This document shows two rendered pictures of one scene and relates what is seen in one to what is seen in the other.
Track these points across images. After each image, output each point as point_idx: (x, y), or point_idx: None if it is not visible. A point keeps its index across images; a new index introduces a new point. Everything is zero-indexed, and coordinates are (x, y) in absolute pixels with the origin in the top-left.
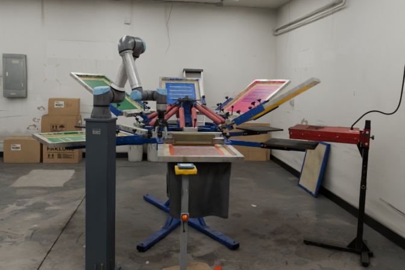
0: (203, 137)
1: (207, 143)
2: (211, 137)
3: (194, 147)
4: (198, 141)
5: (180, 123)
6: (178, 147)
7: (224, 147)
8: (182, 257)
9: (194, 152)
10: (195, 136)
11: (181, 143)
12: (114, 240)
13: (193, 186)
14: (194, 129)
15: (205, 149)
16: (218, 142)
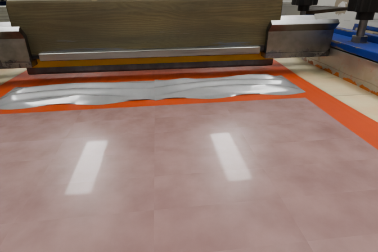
0: (211, 19)
1: (234, 55)
2: (262, 14)
3: (154, 89)
4: (183, 48)
5: None
6: (37, 102)
7: (337, 74)
8: None
9: (115, 237)
10: (162, 13)
11: (85, 62)
12: None
13: None
14: None
15: (237, 104)
16: (299, 46)
